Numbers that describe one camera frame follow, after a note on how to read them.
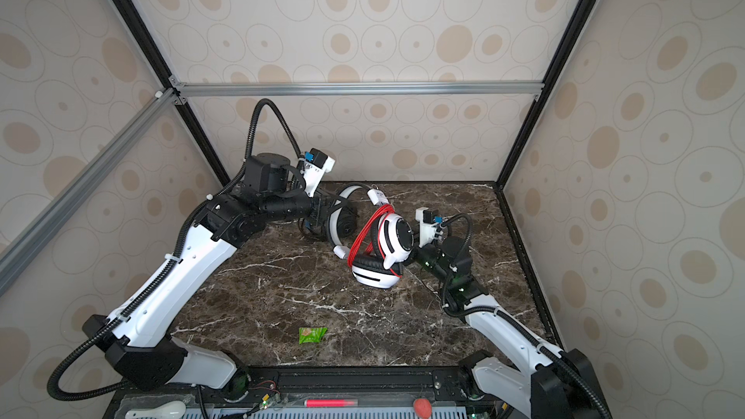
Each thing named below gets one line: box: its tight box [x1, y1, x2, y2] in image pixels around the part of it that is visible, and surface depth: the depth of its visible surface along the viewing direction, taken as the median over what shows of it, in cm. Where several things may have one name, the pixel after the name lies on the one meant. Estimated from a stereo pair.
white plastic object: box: [124, 400, 188, 419], surface depth 71 cm
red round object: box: [414, 397, 432, 419], surface depth 70 cm
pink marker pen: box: [304, 399, 358, 408], surface depth 72 cm
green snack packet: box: [298, 326, 329, 345], surface depth 82 cm
